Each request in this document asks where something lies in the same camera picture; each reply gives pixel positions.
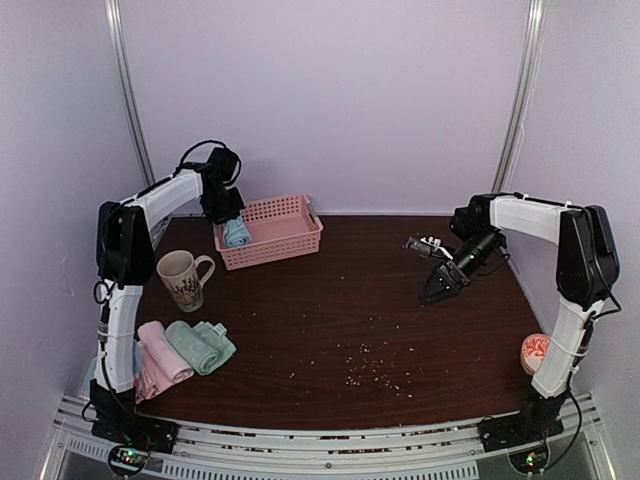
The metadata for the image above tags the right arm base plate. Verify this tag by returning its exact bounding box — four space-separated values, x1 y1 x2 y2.
477 413 564 452

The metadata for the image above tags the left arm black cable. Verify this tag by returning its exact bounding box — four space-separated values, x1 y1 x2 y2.
177 140 244 176

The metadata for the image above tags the left aluminium post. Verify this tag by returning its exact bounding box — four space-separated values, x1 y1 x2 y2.
104 0 156 186

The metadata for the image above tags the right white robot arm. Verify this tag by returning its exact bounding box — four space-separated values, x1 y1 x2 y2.
406 193 620 442

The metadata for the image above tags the orange patterned coaster stack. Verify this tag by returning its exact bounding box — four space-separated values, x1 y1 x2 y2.
520 333 550 376

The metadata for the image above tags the left circuit board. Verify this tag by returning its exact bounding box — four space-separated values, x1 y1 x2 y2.
107 445 150 477

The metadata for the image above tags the pink plastic basket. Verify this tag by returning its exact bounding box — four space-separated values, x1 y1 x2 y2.
213 194 323 271

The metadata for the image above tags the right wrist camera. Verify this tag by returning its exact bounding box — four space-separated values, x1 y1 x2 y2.
405 236 453 260

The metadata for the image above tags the patterned ceramic mug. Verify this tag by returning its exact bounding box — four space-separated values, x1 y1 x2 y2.
156 250 216 313

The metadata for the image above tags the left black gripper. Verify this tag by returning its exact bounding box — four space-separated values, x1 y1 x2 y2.
201 185 245 224

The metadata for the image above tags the pink towel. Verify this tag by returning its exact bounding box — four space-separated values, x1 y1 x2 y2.
136 321 194 404

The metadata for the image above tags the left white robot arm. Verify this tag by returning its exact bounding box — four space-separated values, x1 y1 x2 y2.
89 140 245 444

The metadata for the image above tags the green towel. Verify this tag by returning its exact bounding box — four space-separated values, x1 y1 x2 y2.
165 321 237 376

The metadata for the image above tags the light blue towel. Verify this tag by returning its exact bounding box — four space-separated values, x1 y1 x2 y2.
223 216 252 248

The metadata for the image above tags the aluminium post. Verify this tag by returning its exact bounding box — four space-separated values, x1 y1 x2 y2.
104 0 156 186
492 0 547 192

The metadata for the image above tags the right circuit board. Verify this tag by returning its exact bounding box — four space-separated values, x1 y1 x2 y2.
509 448 549 474

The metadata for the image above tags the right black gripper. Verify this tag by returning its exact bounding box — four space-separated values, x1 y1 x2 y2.
420 229 504 306

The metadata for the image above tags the circuit board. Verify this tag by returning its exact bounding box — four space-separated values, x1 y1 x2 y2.
107 445 150 477
509 448 549 474

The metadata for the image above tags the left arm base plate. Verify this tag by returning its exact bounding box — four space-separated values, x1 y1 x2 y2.
91 417 179 454

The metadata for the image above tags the right aluminium post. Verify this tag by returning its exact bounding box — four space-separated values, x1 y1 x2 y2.
492 0 547 192

